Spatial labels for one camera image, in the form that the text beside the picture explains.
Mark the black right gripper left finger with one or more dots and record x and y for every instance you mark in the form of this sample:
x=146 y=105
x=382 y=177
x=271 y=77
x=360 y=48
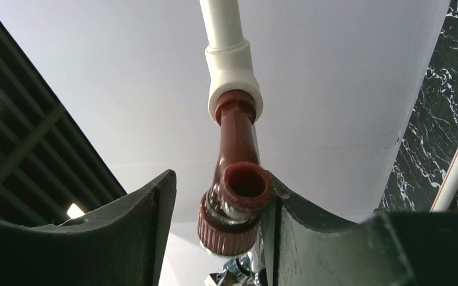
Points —
x=121 y=243

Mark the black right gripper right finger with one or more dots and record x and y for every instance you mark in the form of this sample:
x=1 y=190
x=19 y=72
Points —
x=307 y=245

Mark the dark red water faucet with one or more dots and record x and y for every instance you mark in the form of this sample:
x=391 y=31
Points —
x=229 y=212

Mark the chrome water faucet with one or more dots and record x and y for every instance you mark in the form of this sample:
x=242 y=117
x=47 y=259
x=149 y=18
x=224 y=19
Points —
x=247 y=269

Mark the white pipe frame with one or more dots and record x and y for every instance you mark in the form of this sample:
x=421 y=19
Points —
x=328 y=93

